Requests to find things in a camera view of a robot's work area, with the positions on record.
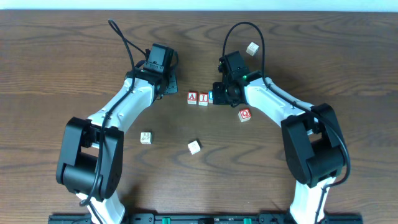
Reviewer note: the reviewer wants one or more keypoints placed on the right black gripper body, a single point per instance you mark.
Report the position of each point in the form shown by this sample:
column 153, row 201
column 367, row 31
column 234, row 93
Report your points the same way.
column 218, row 93

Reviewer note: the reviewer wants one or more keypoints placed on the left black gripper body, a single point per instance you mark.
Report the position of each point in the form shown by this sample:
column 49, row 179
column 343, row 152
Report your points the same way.
column 171, row 83

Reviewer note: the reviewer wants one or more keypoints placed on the blue number 2 block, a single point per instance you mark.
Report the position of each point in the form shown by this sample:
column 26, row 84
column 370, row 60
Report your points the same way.
column 210, row 97

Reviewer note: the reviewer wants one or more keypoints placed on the red letter I block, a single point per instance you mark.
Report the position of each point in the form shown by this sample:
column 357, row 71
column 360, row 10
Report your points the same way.
column 203, row 99

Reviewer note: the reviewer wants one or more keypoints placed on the red letter A block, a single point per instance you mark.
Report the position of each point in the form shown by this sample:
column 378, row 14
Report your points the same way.
column 192, row 98

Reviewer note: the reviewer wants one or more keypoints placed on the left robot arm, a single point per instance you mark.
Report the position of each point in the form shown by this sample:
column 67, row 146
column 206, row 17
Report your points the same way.
column 91, row 156

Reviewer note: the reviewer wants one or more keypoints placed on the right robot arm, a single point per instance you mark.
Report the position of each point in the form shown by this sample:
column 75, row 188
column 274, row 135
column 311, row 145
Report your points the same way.
column 315, row 150

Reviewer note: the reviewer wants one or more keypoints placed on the red letter Q block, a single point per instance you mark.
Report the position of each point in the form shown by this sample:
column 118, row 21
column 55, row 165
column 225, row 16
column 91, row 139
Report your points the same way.
column 244, row 115

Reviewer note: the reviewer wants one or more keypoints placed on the white block top right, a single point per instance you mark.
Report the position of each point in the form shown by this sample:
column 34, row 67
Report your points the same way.
column 252, row 49

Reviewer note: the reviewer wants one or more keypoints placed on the white block picture face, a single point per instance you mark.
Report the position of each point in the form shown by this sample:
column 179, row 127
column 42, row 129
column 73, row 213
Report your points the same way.
column 146, row 138

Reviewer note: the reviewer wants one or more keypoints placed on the plain white tilted block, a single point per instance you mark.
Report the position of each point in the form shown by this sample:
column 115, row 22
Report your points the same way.
column 194, row 147

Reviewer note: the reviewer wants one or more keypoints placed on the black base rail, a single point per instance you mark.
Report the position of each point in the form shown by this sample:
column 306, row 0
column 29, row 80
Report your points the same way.
column 262, row 218

